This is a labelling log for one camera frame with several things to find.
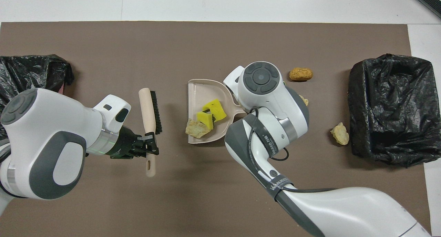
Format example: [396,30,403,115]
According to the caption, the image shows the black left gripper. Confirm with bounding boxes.
[110,127,160,159]

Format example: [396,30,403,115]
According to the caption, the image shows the beige hand brush black bristles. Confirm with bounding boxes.
[139,88,162,177]

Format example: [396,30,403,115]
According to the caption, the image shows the notched yellow sponge piece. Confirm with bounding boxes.
[196,111,215,131]

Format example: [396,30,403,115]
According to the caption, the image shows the beige plastic dustpan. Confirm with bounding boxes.
[187,79,248,144]

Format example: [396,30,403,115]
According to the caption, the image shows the wedge yellow sponge piece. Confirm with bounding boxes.
[202,99,227,122]

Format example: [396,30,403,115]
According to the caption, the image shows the orange-brown foam lump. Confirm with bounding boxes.
[289,68,313,82]

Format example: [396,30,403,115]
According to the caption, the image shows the black bag lined pink bin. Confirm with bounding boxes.
[0,54,74,141]

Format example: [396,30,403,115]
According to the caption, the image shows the brown table mat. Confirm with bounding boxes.
[0,22,433,237]

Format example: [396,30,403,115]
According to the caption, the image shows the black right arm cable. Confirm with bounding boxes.
[250,108,341,193]

